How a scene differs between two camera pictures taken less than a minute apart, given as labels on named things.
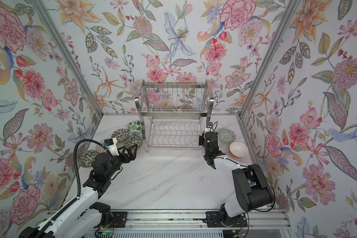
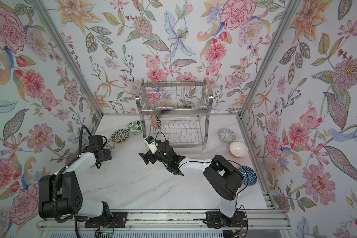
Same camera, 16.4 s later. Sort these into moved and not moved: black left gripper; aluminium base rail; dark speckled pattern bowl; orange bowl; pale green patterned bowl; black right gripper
Moved: black right gripper; black left gripper
Not moved: orange bowl; pale green patterned bowl; dark speckled pattern bowl; aluminium base rail
